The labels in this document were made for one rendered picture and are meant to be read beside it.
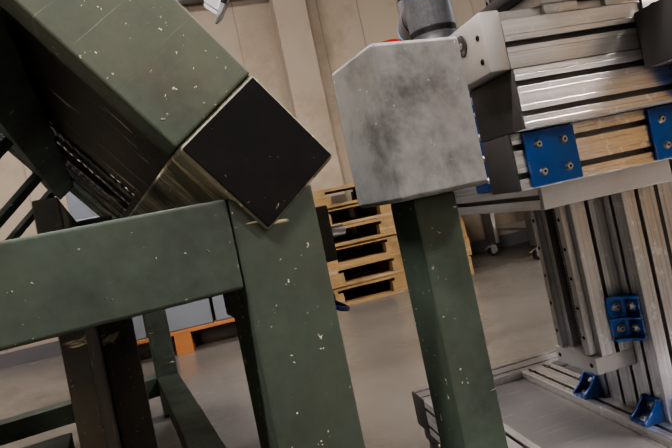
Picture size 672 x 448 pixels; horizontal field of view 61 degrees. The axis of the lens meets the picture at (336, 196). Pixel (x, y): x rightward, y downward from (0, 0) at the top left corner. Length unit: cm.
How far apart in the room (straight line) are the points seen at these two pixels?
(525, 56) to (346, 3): 495
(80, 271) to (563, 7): 76
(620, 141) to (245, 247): 67
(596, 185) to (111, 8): 83
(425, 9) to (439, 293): 90
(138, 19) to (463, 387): 53
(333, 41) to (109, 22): 510
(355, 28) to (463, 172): 510
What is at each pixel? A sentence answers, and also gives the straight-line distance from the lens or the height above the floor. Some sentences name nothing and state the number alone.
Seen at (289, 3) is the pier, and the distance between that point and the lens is 551.
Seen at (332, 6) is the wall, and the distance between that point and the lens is 576.
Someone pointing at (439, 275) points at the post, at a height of 66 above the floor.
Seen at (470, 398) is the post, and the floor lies 51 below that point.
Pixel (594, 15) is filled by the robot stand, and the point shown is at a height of 96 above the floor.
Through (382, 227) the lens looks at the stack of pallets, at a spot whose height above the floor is 52.
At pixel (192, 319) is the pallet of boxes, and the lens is 397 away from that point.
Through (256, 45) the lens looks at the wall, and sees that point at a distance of 552.
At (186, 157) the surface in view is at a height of 84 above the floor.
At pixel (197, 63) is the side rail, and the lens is 58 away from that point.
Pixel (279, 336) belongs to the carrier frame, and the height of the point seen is 65.
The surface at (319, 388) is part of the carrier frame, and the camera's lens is 60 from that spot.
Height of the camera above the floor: 76
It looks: 1 degrees up
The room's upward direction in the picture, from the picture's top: 12 degrees counter-clockwise
